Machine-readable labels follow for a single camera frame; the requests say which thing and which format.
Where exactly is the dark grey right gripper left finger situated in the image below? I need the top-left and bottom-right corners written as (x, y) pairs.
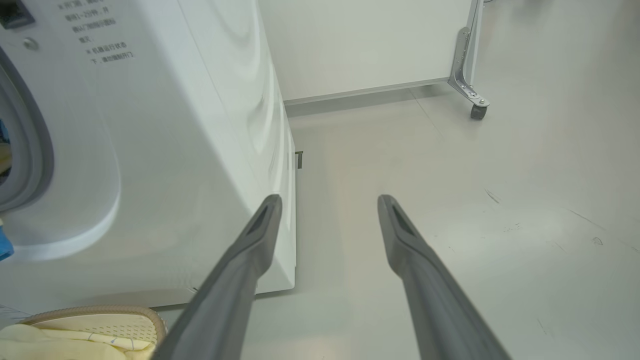
top-left (150, 194), bottom-right (284, 360)

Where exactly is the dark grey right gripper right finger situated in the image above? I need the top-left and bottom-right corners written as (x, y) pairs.
top-left (377, 194), bottom-right (512, 360)

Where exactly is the pale yellow bear-print garment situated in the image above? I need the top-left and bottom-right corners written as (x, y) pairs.
top-left (0, 323), bottom-right (157, 360)

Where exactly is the white front-load washing machine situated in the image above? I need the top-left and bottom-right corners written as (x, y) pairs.
top-left (0, 0), bottom-right (298, 313)

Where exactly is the black door lock socket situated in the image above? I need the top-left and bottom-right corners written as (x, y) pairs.
top-left (0, 0), bottom-right (36, 29)

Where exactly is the cream perforated laundry basket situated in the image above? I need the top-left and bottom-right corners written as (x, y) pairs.
top-left (20, 305), bottom-right (167, 360)

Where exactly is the metal partition leg with caster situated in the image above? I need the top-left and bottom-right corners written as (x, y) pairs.
top-left (447, 0), bottom-right (491, 121)

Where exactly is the white partition panel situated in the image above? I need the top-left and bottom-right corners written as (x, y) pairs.
top-left (257, 0), bottom-right (476, 106)

